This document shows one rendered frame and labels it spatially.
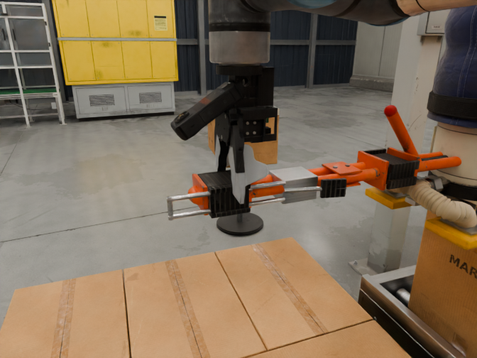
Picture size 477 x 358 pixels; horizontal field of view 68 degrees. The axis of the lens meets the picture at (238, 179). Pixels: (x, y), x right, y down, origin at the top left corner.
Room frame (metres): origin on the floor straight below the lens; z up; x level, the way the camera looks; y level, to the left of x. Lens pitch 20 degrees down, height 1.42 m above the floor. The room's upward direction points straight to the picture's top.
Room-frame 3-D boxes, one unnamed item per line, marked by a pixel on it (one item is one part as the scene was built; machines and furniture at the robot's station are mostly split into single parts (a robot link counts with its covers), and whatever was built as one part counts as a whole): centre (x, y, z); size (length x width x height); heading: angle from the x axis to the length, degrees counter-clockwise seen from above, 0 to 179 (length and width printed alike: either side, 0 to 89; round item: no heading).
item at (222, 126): (0.57, -0.01, 1.33); 0.09 x 0.08 x 0.12; 110
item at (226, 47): (0.57, 0.00, 1.41); 0.10 x 0.09 x 0.05; 20
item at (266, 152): (2.70, -0.01, 0.82); 0.60 x 0.40 x 0.40; 15
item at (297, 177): (0.61, -0.10, 1.18); 0.07 x 0.07 x 0.04; 21
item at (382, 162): (0.68, -0.30, 1.19); 0.10 x 0.08 x 0.06; 21
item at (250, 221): (2.70, -0.01, 0.31); 0.40 x 0.40 x 0.62
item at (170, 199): (0.54, -0.04, 1.19); 0.31 x 0.03 x 0.05; 111
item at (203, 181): (0.57, 0.03, 1.19); 0.08 x 0.07 x 0.05; 111
